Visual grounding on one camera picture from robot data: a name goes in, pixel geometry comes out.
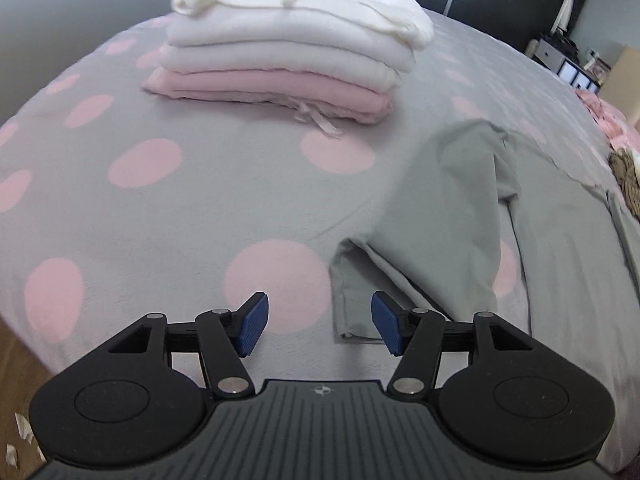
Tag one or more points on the white hanging garment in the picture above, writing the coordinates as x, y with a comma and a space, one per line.
565, 7

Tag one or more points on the olive striped garment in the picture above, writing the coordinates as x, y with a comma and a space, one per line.
625, 175

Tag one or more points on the photo frame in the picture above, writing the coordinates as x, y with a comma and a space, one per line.
597, 67

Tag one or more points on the pink cloth pile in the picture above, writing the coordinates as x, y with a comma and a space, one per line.
615, 125

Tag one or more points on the white paper scrap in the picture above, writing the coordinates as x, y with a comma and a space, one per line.
22, 427
11, 455

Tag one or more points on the pink folded garment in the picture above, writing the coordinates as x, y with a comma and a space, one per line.
250, 85

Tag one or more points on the pale folded garment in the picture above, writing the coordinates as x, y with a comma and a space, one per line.
275, 55

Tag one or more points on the white nightstand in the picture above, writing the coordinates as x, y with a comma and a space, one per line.
547, 55

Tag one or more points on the grey pink-dotted bed sheet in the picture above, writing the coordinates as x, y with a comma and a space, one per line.
150, 210

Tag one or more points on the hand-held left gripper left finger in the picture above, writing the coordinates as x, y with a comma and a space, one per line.
255, 320

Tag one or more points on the beige padded headboard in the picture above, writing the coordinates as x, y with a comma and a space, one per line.
625, 85

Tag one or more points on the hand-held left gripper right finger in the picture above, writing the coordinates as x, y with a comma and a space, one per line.
385, 322

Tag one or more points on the black bag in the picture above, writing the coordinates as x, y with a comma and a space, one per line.
560, 42

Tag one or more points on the grey shirt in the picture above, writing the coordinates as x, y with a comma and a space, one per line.
450, 210

